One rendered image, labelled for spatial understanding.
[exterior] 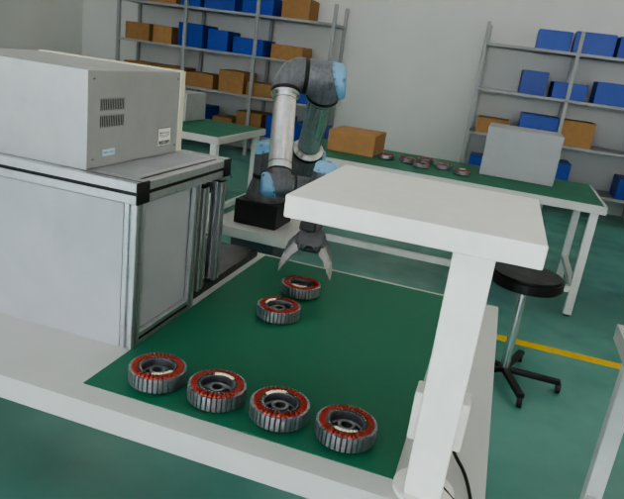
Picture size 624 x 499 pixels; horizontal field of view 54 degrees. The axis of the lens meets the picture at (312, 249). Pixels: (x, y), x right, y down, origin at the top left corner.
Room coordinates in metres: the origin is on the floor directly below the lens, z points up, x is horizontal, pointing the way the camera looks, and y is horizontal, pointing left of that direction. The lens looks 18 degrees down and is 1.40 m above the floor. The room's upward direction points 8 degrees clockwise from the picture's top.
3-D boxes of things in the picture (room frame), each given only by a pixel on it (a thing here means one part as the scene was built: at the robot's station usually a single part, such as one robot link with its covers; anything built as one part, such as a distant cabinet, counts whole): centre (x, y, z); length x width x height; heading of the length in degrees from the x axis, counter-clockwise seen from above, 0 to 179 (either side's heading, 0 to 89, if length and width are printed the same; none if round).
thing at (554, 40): (7.49, -2.39, 1.88); 0.42 x 0.36 x 0.21; 165
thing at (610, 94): (7.28, -3.13, 1.40); 0.42 x 0.42 x 0.23; 75
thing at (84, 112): (1.49, 0.64, 1.22); 0.44 x 0.39 x 0.20; 75
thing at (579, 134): (7.37, -2.85, 0.92); 0.40 x 0.36 x 0.28; 165
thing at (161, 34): (8.79, 2.31, 1.39); 0.40 x 0.28 x 0.22; 165
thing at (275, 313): (1.46, 0.06, 0.77); 0.11 x 0.11 x 0.04
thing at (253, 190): (2.37, 0.21, 0.89); 0.15 x 0.15 x 0.10
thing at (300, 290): (1.64, 0.02, 0.77); 0.11 x 0.11 x 0.04
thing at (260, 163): (2.37, 0.20, 1.01); 0.13 x 0.12 x 0.14; 99
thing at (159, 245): (1.33, 0.34, 0.91); 0.28 x 0.03 x 0.32; 165
